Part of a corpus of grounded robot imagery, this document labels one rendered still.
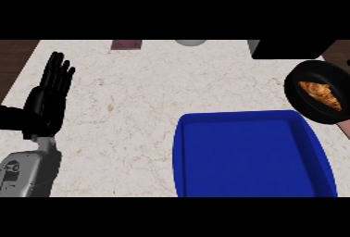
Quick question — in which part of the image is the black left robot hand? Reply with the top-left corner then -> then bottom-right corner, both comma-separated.
0,51 -> 76,141

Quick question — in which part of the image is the blue rectangular tray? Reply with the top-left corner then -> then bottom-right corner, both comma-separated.
171,109 -> 339,198

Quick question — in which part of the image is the black round pot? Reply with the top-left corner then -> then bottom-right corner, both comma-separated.
283,59 -> 350,126

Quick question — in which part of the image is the golden brown croissant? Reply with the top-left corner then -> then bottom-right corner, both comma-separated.
296,81 -> 342,112

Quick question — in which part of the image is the dark red flat block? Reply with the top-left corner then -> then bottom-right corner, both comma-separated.
109,39 -> 143,51

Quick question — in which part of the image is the grey round object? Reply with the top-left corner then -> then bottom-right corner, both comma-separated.
174,39 -> 208,47

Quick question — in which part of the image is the black box appliance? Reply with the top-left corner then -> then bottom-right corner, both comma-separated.
249,39 -> 338,60

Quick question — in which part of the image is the pink pot handle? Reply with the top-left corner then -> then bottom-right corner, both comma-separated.
335,118 -> 350,140

